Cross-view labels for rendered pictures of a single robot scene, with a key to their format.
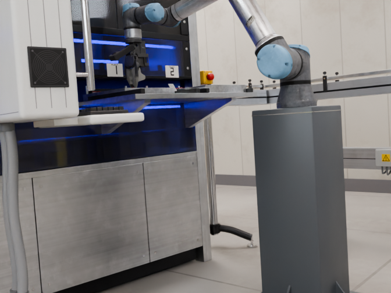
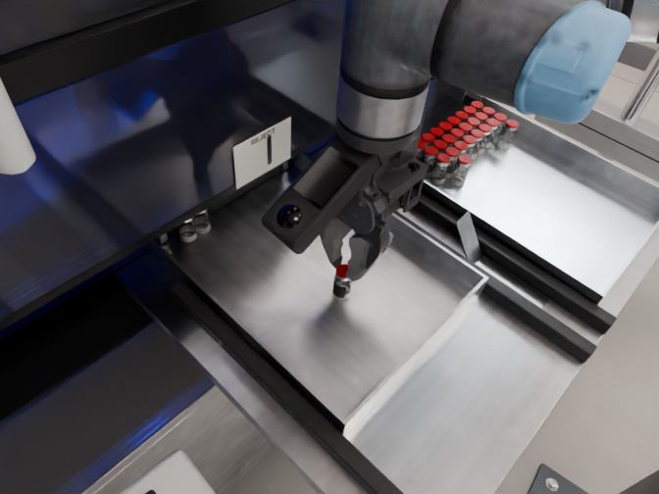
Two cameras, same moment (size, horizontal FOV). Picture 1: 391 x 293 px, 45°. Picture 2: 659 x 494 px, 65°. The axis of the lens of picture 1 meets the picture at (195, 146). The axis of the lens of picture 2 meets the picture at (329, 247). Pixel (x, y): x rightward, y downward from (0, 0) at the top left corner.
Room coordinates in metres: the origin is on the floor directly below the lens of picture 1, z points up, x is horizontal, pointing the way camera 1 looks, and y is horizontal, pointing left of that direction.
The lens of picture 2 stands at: (1.70, 0.33, 1.40)
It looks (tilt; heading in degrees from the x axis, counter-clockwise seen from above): 49 degrees down; 351
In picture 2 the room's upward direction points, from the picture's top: 6 degrees clockwise
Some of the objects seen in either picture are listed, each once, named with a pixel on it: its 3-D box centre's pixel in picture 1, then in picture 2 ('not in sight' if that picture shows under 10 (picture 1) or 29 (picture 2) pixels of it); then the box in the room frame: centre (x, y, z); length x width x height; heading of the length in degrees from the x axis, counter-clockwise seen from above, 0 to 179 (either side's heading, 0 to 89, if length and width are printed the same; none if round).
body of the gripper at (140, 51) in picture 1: (135, 54); (374, 166); (2.09, 0.24, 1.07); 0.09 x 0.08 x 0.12; 132
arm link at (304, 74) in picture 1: (293, 63); not in sight; (1.79, -0.39, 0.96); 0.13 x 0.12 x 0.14; 145
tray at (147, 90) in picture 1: (127, 95); (314, 264); (2.11, 0.29, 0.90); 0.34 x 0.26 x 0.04; 42
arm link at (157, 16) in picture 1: (152, 14); (533, 40); (2.04, 0.15, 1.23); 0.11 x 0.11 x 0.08; 55
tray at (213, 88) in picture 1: (201, 92); (529, 186); (2.25, -0.04, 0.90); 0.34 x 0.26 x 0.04; 42
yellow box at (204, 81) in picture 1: (203, 77); not in sight; (2.59, -0.07, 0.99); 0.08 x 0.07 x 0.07; 42
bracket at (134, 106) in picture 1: (124, 118); not in sight; (2.00, 0.29, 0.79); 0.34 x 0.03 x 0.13; 42
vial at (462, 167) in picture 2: not in sight; (461, 171); (2.28, 0.06, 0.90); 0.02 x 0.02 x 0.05
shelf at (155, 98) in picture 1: (167, 99); (433, 240); (2.17, 0.11, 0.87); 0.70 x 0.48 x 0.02; 132
